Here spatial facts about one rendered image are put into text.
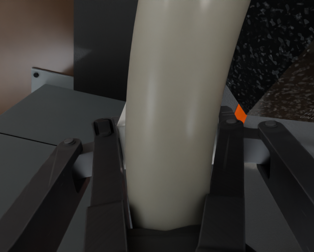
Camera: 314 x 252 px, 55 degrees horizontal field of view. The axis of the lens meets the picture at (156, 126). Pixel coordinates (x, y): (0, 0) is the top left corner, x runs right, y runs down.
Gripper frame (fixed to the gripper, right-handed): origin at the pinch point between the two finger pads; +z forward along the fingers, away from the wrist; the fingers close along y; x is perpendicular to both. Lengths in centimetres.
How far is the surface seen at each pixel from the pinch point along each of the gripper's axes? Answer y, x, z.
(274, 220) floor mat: 37, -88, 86
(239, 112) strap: 22, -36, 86
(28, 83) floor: -58, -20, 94
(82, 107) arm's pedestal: -33, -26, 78
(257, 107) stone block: 12.0, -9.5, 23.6
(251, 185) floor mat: 27, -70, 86
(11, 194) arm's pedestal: -36, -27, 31
